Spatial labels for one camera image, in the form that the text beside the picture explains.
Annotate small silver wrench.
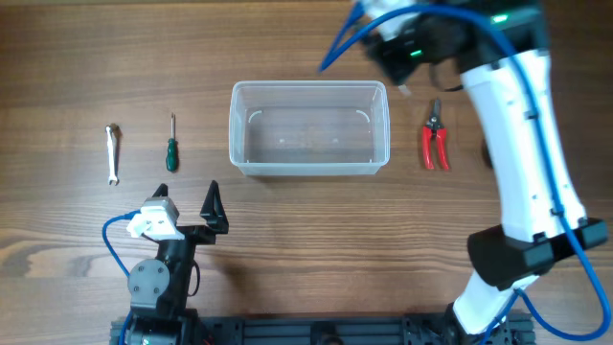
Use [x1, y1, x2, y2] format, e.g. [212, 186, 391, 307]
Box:
[105, 124, 119, 185]

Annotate red handled cutting pliers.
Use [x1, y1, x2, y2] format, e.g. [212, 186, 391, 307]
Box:
[421, 99, 450, 171]

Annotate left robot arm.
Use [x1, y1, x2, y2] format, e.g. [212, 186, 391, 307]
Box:
[118, 181, 229, 345]

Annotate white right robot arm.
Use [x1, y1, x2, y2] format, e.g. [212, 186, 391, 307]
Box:
[229, 1, 607, 344]

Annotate clear plastic container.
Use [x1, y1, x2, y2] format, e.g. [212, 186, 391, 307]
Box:
[228, 80, 391, 176]

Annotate green handled screwdriver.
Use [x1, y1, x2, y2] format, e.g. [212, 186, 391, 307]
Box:
[166, 113, 179, 173]

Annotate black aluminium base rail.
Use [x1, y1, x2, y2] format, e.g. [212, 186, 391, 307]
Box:
[109, 313, 536, 345]

